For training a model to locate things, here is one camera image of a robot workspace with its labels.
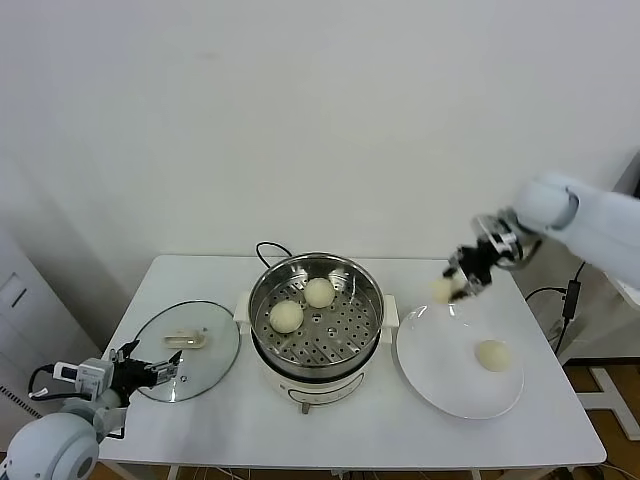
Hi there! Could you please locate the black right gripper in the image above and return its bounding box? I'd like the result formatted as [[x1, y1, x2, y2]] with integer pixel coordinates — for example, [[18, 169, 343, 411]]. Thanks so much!
[[441, 240, 502, 302]]

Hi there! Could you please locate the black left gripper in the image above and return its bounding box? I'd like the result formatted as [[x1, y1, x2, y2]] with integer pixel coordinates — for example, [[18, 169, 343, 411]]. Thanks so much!
[[109, 339, 185, 397]]

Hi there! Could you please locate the white steamed baozi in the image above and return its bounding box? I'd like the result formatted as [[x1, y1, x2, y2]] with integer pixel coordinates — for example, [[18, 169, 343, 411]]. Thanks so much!
[[269, 300, 305, 335], [430, 273, 464, 306], [474, 339, 515, 374], [304, 277, 336, 309]]

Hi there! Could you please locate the round glass pot lid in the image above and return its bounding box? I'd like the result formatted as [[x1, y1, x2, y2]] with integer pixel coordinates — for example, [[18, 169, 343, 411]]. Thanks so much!
[[127, 299, 243, 404]]

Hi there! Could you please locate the perforated steel steamer basket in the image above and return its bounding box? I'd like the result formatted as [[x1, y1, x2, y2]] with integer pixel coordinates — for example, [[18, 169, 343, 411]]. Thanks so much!
[[247, 252, 388, 380]]

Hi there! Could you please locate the large white plate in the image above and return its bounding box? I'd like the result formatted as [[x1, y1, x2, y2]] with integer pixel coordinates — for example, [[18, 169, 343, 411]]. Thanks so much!
[[396, 300, 528, 421]]

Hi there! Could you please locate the white cabinet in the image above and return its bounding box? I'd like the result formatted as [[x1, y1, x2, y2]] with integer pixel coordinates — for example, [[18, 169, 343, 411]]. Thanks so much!
[[0, 219, 104, 454]]

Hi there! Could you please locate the cream electric cooker base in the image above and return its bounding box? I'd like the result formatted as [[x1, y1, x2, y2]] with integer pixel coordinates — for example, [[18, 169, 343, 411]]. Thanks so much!
[[233, 292, 401, 417]]

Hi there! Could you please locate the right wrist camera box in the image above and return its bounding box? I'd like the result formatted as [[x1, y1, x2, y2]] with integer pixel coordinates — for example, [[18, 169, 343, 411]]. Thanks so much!
[[471, 212, 519, 254]]

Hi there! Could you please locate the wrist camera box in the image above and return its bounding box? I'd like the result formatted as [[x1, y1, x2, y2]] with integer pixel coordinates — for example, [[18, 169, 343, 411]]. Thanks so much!
[[53, 356, 116, 397], [471, 212, 519, 254]]

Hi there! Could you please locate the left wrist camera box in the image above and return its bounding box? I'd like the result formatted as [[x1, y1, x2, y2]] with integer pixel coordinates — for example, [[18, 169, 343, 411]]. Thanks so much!
[[53, 356, 116, 397]]

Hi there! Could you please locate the black power adapter with cable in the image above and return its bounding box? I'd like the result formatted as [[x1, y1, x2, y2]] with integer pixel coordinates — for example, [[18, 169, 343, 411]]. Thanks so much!
[[524, 259, 589, 354]]

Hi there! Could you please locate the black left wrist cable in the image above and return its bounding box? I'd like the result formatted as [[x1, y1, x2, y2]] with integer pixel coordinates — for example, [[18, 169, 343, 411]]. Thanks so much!
[[27, 365, 58, 402]]

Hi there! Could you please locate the black cooker power cable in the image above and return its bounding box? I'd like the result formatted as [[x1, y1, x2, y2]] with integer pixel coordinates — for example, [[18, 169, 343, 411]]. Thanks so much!
[[255, 241, 294, 272]]

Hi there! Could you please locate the white desk foot frame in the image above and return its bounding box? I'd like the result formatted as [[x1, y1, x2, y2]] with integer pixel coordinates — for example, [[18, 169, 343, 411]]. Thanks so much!
[[574, 366, 640, 439]]

